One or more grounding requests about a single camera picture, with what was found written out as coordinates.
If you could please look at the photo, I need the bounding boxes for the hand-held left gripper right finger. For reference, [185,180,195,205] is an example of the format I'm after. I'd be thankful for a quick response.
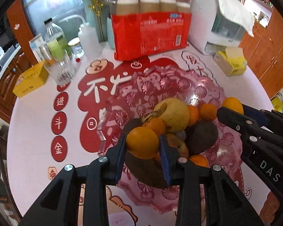
[158,134,261,226]

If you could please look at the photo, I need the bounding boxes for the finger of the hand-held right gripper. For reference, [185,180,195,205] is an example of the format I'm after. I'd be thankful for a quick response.
[241,104,283,135]
[216,107,269,144]

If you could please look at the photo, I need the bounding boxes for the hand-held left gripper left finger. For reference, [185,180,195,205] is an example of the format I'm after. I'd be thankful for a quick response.
[21,133,126,226]

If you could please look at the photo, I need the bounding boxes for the small reddish apple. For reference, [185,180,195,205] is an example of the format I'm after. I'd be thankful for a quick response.
[165,134,189,159]

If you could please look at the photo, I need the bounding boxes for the dark avocado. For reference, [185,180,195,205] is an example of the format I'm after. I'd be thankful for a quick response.
[123,118,170,189]
[184,120,219,155]

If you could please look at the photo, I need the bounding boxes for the small orange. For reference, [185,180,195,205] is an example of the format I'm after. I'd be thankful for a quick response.
[187,105,201,126]
[200,104,218,120]

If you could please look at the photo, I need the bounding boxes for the large orange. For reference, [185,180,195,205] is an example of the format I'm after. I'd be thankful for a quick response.
[126,127,160,159]

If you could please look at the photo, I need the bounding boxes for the pink glass plate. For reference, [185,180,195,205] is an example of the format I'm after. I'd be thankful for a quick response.
[97,67,246,215]

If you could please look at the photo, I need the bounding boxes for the yellow green plastic bag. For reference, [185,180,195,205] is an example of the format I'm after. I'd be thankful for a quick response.
[271,94,283,118]

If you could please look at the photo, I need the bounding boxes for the yellow pear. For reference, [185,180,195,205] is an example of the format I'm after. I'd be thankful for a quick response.
[153,98,190,133]

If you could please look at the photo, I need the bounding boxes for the yellow tissue box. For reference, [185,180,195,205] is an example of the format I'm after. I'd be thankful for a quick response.
[213,47,248,77]

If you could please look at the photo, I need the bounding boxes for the wooden cabinet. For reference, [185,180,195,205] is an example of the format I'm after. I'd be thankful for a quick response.
[239,5,283,95]
[0,0,38,123]

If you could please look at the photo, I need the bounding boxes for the printed pink tablecloth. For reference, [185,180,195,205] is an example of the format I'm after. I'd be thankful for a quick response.
[7,41,279,226]

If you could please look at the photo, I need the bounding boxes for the clear glass tumbler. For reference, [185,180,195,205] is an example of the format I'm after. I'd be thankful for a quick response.
[39,44,77,85]

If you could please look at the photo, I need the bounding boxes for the white countertop appliance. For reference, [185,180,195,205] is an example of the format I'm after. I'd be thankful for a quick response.
[187,0,255,56]

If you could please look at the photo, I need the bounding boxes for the white cloth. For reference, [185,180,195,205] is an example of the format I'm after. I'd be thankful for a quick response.
[203,0,255,37]

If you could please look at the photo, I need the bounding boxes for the small glass jar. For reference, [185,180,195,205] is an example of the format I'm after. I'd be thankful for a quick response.
[68,38,84,59]

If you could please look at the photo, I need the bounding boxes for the flat yellow box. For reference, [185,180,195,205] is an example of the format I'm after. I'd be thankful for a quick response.
[12,60,49,98]

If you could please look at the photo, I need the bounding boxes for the white squeeze bottle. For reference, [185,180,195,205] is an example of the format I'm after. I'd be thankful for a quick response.
[59,15,103,59]

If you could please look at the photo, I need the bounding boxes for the red paper cup package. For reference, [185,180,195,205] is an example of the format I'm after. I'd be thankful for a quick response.
[99,0,192,62]

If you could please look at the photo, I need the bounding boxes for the small white box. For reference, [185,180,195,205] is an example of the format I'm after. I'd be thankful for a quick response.
[29,33,49,63]

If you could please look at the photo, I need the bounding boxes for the teal vase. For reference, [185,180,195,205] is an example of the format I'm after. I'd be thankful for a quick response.
[81,0,116,49]

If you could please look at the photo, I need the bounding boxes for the clear plastic bottle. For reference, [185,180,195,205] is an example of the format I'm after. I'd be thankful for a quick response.
[44,18,72,62]

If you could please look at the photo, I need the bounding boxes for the grey refrigerator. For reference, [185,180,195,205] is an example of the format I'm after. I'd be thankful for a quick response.
[20,0,104,50]

